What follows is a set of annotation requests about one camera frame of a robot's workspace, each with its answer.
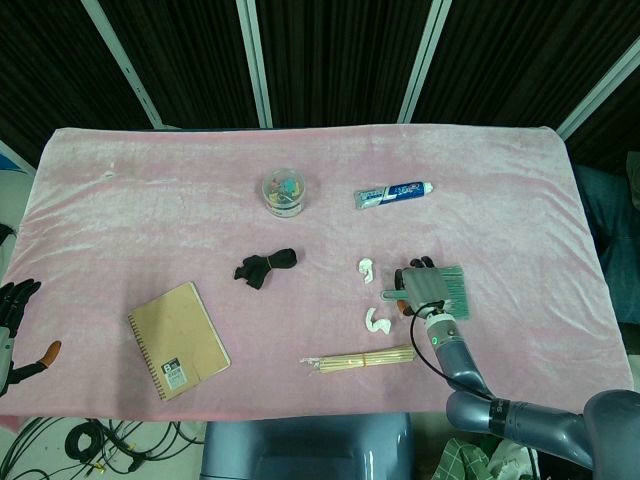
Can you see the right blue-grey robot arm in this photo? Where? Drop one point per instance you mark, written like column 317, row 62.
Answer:
column 525, row 420

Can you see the person in blue jeans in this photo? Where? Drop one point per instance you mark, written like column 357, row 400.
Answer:
column 615, row 235

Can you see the teal bristle brush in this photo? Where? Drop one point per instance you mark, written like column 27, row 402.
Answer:
column 456, row 292

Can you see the white partition frame post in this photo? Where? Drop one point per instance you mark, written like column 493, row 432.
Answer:
column 127, row 65
column 255, row 60
column 422, row 60
column 600, row 85

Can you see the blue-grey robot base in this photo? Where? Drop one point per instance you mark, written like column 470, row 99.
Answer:
column 305, row 450

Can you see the crumpled white paper scrap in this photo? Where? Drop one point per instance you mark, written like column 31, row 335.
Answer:
column 374, row 326
column 367, row 270

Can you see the clear jar of clips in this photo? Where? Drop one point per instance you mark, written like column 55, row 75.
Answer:
column 283, row 192

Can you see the bundle of wooden sticks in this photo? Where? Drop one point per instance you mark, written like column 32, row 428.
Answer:
column 360, row 360

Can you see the green checked cloth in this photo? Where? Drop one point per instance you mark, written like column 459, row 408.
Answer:
column 460, row 460

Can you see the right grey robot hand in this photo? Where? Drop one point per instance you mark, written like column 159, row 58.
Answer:
column 422, row 287

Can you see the pink velvet tablecloth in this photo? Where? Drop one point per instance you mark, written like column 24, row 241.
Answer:
column 150, row 225

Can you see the blue white toothpaste tube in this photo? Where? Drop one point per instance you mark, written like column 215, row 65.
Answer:
column 395, row 194

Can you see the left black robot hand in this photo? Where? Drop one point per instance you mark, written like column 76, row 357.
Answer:
column 7, row 310

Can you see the white crumpled bag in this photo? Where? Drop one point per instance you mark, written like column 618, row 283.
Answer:
column 512, row 462

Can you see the brown spiral notebook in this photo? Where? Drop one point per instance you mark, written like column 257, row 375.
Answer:
column 180, row 340

